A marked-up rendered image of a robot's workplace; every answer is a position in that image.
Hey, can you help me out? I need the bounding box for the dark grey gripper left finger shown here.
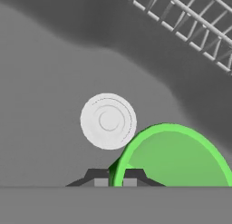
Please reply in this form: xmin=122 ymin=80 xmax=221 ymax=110
xmin=65 ymin=168 xmax=111 ymax=188

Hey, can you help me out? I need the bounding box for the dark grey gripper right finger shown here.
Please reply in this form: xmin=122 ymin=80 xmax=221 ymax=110
xmin=122 ymin=168 xmax=167 ymax=188

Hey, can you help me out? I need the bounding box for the green bowl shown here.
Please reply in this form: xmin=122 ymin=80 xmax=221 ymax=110
xmin=108 ymin=122 xmax=232 ymax=188

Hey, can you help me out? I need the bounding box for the white wire dish rack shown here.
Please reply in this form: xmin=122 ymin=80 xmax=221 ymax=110
xmin=113 ymin=0 xmax=232 ymax=77

